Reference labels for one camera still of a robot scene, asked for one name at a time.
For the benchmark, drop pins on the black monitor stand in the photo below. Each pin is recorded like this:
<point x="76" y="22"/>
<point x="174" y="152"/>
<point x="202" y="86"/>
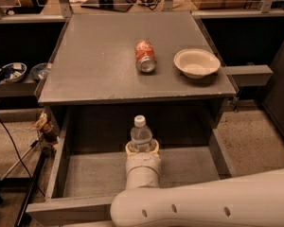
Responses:
<point x="111" y="5"/>

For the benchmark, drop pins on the open grey top drawer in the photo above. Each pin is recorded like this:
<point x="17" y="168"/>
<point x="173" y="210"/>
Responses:
<point x="89" y="169"/>

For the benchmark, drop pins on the snack bags on floor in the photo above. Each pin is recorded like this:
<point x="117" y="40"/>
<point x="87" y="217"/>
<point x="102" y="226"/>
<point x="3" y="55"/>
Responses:
<point x="44" y="126"/>

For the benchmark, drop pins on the blue bowl on shelf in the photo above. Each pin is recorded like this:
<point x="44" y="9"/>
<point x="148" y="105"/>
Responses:
<point x="40" y="71"/>

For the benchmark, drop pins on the white paper bowl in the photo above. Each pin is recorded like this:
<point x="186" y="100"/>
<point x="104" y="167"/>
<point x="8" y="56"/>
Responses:
<point x="196" y="63"/>

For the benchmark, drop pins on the clear plastic tea bottle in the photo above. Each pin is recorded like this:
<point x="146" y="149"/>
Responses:
<point x="141" y="135"/>

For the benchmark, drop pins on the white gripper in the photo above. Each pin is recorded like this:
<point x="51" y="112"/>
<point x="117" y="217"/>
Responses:
<point x="143" y="159"/>

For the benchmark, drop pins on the bowl with small items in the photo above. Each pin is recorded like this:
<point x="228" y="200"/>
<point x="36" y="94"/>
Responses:
<point x="13" y="72"/>

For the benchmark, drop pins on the grey drawer cabinet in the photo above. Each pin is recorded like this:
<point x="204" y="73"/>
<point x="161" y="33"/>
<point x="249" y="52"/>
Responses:
<point x="95" y="64"/>

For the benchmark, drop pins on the red soda can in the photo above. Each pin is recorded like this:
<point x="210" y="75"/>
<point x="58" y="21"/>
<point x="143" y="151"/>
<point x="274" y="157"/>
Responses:
<point x="145" y="57"/>

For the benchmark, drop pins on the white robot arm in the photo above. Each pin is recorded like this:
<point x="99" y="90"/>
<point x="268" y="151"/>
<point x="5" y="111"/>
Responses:
<point x="247" y="201"/>

